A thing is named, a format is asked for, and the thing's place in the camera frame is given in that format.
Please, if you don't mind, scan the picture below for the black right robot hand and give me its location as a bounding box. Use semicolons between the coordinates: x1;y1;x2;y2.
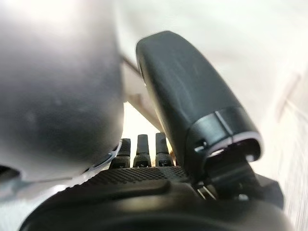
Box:
20;30;294;231

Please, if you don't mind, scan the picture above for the grey robot body shell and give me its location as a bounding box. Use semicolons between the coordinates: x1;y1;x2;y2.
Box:
0;0;126;195

